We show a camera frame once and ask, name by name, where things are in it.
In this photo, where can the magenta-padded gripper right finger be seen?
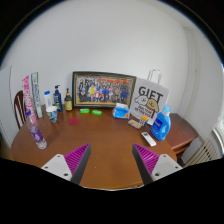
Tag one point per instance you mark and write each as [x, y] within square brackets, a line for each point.
[146, 158]

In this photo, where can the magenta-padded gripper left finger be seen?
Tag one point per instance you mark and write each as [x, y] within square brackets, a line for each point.
[77, 158]

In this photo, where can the clear purple-capped water bottle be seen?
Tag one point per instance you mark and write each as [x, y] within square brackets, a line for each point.
[37, 135]

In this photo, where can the white remote control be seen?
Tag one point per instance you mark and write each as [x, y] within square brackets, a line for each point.
[148, 139]

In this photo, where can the blue detergent bottle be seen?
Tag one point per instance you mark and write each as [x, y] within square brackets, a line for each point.
[160, 126]

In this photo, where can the small brown snack pack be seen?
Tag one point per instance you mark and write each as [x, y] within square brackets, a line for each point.
[134, 124]

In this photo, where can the flat round red coaster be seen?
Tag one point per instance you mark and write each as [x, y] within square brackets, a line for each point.
[73, 121]

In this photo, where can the small orange-topped box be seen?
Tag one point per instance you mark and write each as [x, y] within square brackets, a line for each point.
[144, 120]

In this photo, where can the dark wooden side table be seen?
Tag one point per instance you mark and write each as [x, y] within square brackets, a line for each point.
[181, 131]

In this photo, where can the white blue printed paper cup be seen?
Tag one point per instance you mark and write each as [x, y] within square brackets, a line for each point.
[52, 115]

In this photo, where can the amber yellow-label pump bottle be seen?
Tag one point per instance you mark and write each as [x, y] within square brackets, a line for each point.
[68, 103]

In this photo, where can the white radiator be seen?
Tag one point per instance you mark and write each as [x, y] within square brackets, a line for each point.
[203, 153]

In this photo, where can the white paper gift bag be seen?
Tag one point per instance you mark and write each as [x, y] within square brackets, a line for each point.
[150, 96]

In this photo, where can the dark blue pump bottle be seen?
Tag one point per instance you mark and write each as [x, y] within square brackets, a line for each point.
[58, 98]

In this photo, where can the white blue-capped bottle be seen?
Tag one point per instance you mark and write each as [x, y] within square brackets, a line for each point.
[48, 100]

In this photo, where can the white green shuttlecock tube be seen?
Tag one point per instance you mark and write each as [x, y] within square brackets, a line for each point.
[37, 96]

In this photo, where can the framed group photo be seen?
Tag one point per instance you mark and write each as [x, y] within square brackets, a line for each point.
[103, 89]

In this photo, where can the dark wooden chair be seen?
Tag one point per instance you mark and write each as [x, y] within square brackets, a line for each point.
[19, 110]

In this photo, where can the pink shuttlecock tube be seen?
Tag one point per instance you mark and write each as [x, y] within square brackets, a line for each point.
[28, 96]

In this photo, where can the white board panel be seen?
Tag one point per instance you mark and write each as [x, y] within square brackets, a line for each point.
[5, 100]

